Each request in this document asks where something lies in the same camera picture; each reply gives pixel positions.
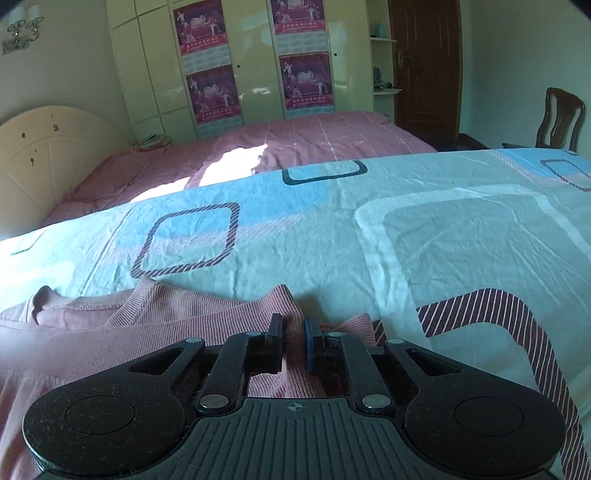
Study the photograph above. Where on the wall lamp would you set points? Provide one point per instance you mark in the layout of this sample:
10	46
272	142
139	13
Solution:
23	30

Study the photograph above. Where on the blue bottle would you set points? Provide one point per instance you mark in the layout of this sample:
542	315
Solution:
381	28

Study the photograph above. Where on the pink bed cover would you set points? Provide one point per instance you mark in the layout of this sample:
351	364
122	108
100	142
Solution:
286	138

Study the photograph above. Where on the cream bed headboard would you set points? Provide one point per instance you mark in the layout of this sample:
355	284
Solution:
46	157

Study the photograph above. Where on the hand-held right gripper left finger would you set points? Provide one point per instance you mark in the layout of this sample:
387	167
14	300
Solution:
276	344

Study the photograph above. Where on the dark wooden chair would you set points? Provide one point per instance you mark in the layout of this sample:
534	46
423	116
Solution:
561	120

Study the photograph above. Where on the pink sweater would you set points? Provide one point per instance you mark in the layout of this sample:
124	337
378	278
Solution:
115	332

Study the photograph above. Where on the cream wardrobe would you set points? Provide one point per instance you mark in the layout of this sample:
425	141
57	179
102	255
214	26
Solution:
258	69

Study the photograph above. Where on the corner shelf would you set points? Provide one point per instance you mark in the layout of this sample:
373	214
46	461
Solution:
382	55

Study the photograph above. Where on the blue patterned bed sheet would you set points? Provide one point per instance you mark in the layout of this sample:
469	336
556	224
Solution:
369	230

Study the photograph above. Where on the purple wall poster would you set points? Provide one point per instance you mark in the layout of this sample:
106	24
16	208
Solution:
305	81
213	94
201	27
298	18

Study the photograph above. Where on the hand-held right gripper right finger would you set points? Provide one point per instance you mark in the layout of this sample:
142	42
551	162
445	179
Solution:
308	346

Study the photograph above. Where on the small dark shelf item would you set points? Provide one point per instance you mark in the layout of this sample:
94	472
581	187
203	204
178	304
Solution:
378	78

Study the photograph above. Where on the brown wooden door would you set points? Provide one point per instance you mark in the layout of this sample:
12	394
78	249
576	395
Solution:
427	69

